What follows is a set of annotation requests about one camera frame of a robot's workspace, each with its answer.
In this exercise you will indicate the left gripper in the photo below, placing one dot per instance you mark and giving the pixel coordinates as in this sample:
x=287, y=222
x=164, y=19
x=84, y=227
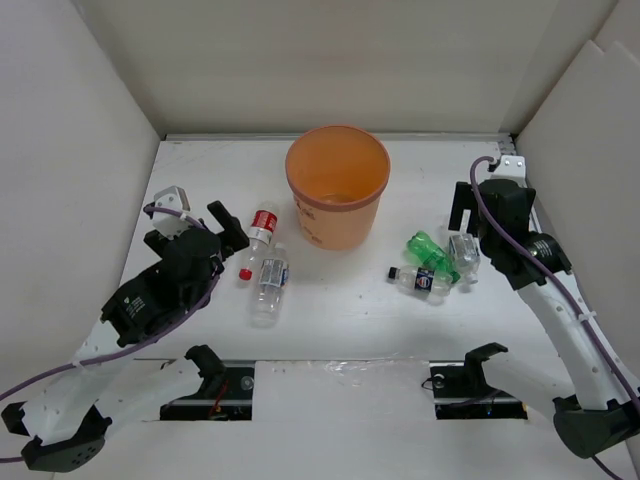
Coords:
x=237, y=238

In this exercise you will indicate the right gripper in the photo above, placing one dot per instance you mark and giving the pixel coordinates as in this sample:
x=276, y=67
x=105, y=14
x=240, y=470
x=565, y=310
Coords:
x=464, y=200

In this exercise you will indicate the clear bottle red label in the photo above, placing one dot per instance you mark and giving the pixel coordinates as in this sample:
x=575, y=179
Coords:
x=260, y=234

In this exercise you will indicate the small clear water bottle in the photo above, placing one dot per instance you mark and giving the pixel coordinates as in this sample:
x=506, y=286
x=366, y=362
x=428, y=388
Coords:
x=465, y=256

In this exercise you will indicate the green plastic bottle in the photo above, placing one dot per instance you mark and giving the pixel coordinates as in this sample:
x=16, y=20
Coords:
x=431, y=256

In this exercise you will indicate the clear bottle blue white label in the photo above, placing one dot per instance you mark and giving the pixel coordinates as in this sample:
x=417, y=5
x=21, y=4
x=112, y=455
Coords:
x=269, y=290

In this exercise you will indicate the clear bottle black cap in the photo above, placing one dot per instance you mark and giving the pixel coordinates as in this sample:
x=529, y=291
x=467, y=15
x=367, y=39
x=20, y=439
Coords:
x=421, y=283

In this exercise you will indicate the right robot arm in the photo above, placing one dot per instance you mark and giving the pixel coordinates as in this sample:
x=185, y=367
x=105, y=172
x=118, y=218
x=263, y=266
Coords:
x=598, y=406

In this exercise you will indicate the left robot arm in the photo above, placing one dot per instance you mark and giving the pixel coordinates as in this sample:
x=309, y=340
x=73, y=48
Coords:
x=69, y=423

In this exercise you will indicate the orange plastic bin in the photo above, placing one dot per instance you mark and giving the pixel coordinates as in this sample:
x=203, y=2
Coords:
x=337, y=175

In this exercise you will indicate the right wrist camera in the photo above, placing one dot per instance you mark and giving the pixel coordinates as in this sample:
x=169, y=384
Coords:
x=510, y=167

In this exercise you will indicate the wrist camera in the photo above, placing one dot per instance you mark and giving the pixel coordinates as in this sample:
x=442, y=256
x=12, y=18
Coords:
x=510, y=167
x=172, y=198

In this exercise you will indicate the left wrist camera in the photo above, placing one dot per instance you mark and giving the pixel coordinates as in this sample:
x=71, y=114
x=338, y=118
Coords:
x=172, y=198

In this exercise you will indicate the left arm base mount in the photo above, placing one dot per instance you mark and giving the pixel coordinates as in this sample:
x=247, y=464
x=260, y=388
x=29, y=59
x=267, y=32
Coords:
x=225, y=392

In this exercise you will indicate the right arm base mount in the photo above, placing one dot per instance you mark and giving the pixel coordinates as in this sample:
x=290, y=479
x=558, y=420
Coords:
x=460, y=390

